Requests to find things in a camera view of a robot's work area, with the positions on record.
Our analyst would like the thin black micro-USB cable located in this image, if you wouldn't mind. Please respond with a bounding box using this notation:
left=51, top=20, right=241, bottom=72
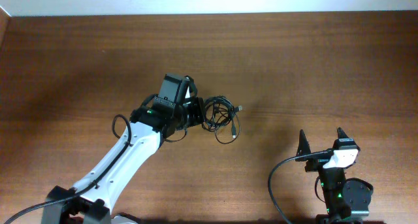
left=204, top=98, right=242, bottom=145

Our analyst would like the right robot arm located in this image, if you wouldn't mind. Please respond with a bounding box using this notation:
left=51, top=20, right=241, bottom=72
left=296, top=127, right=374, bottom=223

